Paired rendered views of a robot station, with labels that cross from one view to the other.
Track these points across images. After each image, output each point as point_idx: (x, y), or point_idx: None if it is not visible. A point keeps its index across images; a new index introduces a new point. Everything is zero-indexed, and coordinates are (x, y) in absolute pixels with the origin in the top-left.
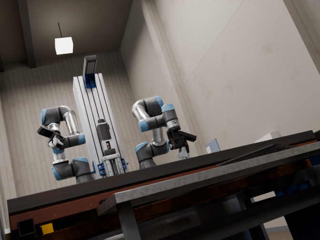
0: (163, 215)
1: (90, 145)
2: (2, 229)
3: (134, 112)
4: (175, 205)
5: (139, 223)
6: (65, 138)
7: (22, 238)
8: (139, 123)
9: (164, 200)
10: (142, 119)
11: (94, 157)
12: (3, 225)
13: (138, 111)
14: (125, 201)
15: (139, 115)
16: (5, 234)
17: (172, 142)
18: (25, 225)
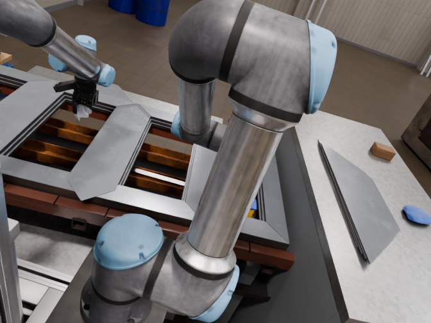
0: (47, 229)
1: (6, 214)
2: (282, 195)
3: (57, 35)
4: (143, 148)
5: (94, 240)
6: (228, 119)
7: None
8: (115, 72)
9: (154, 145)
10: (101, 63)
11: (13, 264)
12: (306, 272)
13: (74, 39)
14: None
15: (88, 52)
16: (292, 252)
17: (93, 97)
18: None
